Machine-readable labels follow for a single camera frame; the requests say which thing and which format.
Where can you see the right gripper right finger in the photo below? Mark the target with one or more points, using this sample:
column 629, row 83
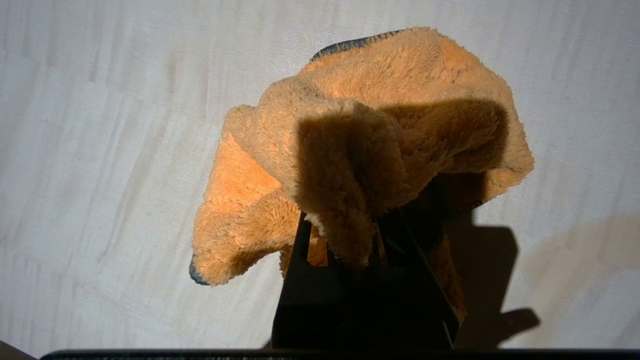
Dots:
column 405, row 310

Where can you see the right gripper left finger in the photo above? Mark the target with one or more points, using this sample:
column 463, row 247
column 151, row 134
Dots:
column 315, row 310

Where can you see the orange microfibre cloth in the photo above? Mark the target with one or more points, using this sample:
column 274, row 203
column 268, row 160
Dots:
column 360, row 140

